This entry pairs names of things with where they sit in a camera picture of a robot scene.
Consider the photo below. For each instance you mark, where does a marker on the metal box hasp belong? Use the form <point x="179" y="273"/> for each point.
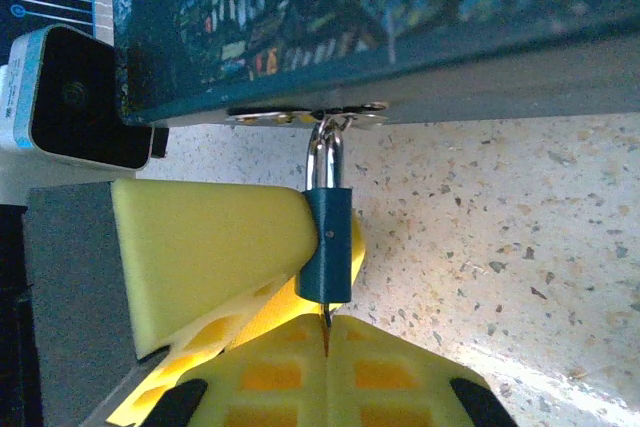
<point x="280" y="118"/>

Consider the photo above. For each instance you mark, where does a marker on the starry night print tin box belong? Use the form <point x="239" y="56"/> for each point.
<point x="350" y="7"/>

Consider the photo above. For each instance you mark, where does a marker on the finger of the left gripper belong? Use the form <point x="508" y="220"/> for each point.
<point x="200" y="247"/>
<point x="235" y="317"/>

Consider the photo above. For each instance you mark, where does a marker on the small blue padlock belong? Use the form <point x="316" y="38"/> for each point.
<point x="327" y="242"/>

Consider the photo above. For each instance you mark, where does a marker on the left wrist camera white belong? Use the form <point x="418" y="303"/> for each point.
<point x="75" y="97"/>

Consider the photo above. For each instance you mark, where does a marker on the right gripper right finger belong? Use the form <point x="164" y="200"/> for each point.
<point x="390" y="387"/>

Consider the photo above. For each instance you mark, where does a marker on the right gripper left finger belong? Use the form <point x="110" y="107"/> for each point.
<point x="270" y="387"/>

